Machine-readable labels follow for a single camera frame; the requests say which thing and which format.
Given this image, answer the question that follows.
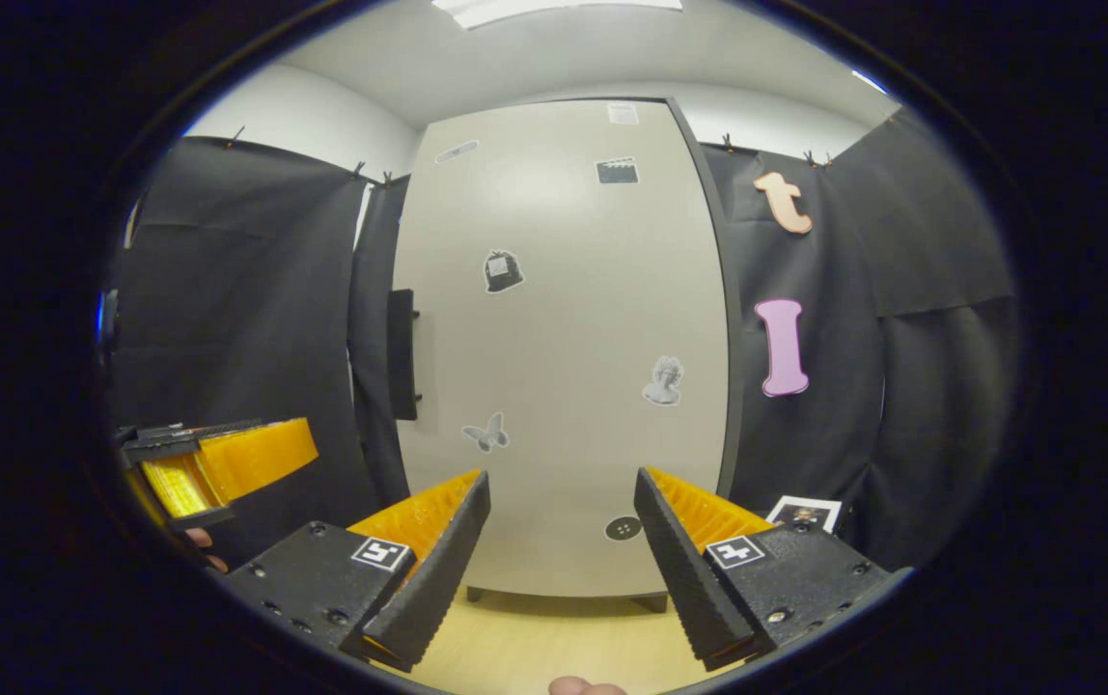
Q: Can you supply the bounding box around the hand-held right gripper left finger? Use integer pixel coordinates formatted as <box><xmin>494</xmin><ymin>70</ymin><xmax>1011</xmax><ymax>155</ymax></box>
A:
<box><xmin>224</xmin><ymin>469</ymin><xmax>493</xmax><ymax>674</ymax></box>

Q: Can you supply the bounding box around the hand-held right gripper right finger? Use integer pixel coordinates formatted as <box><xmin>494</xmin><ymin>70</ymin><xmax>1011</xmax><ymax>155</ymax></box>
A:
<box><xmin>633</xmin><ymin>466</ymin><xmax>914</xmax><ymax>674</ymax></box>

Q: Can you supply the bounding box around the dark grey cabinet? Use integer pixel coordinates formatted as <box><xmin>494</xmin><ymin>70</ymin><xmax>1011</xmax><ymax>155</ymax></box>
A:
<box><xmin>392</xmin><ymin>95</ymin><xmax>746</xmax><ymax>614</ymax></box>

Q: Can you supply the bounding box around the small photo card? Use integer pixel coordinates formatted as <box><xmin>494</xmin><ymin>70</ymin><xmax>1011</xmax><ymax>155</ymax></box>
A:
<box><xmin>766</xmin><ymin>495</ymin><xmax>845</xmax><ymax>535</ymax></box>

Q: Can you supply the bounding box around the black backdrop cloth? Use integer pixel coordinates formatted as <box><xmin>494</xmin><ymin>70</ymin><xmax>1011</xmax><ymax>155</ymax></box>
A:
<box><xmin>105</xmin><ymin>106</ymin><xmax>1023</xmax><ymax>570</ymax></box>

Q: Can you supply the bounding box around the long ceiling light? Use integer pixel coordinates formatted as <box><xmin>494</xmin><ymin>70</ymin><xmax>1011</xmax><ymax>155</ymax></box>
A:
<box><xmin>433</xmin><ymin>0</ymin><xmax>683</xmax><ymax>30</ymax></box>

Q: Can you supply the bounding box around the black door handle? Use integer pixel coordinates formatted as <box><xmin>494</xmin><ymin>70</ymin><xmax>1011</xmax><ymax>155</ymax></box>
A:
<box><xmin>387</xmin><ymin>288</ymin><xmax>422</xmax><ymax>422</ymax></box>

